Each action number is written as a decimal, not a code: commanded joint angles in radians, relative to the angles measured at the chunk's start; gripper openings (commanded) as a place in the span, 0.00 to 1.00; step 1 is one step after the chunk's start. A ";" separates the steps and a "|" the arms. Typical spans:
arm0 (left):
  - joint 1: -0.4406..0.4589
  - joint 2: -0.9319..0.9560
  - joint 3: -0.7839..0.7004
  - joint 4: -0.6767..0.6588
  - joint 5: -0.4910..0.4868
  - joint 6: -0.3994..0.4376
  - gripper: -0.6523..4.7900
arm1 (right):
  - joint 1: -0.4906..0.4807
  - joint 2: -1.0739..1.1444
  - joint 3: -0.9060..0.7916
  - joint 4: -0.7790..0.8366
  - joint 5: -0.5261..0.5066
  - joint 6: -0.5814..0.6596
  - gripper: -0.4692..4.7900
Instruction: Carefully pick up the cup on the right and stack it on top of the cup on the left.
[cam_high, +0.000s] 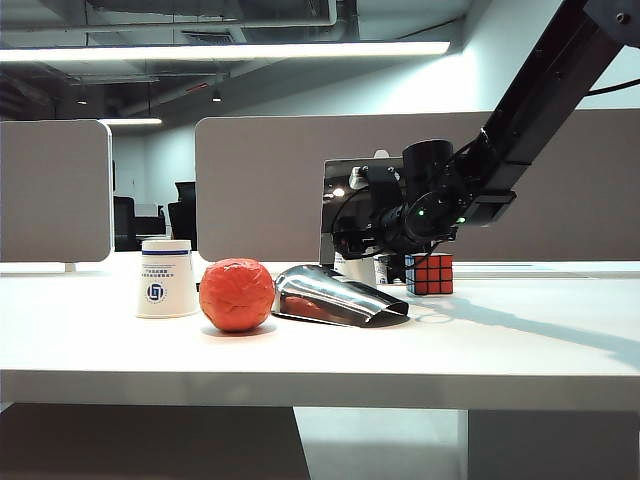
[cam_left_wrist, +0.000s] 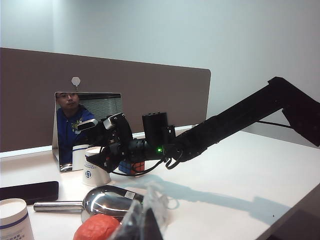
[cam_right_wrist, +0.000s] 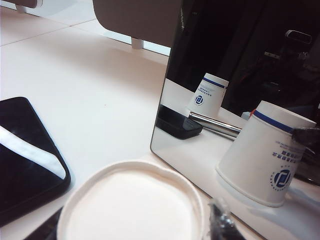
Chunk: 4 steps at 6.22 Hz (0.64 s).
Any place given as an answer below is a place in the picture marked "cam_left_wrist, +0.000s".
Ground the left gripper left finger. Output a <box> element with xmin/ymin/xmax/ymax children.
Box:
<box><xmin>112</xmin><ymin>199</ymin><xmax>145</xmax><ymax>240</ymax></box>

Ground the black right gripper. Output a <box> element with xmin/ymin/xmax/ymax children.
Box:
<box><xmin>84</xmin><ymin>112</ymin><xmax>135</xmax><ymax>173</ymax></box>

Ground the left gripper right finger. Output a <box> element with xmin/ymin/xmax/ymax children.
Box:
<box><xmin>143</xmin><ymin>184</ymin><xmax>170</xmax><ymax>240</ymax></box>

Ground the white blue-striped paper cup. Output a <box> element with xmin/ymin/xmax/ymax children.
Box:
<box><xmin>81</xmin><ymin>146</ymin><xmax>111</xmax><ymax>187</ymax></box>
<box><xmin>0</xmin><ymin>198</ymin><xmax>35</xmax><ymax>240</ymax></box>

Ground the colourful Rubik's cube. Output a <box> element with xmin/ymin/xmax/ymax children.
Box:
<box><xmin>118</xmin><ymin>161</ymin><xmax>146</xmax><ymax>175</ymax></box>

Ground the shiny metal scoop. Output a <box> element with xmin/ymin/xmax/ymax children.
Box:
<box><xmin>33</xmin><ymin>184</ymin><xmax>146</xmax><ymax>223</ymax></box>

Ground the orange textured ball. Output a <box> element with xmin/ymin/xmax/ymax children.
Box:
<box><xmin>73</xmin><ymin>213</ymin><xmax>121</xmax><ymax>240</ymax></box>

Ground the frameless standing mirror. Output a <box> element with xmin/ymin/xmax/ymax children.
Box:
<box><xmin>51</xmin><ymin>91</ymin><xmax>123</xmax><ymax>173</ymax></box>

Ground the black smartphone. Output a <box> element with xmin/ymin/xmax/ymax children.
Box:
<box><xmin>0</xmin><ymin>181</ymin><xmax>60</xmax><ymax>205</ymax></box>

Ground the brown divider with hook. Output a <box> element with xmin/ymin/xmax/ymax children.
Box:
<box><xmin>0</xmin><ymin>47</ymin><xmax>212</xmax><ymax>153</ymax></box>

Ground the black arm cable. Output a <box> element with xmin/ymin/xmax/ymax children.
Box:
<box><xmin>111</xmin><ymin>159</ymin><xmax>163</xmax><ymax>177</ymax></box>

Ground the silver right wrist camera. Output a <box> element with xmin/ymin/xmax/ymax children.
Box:
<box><xmin>76</xmin><ymin>118</ymin><xmax>99</xmax><ymax>132</ymax></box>

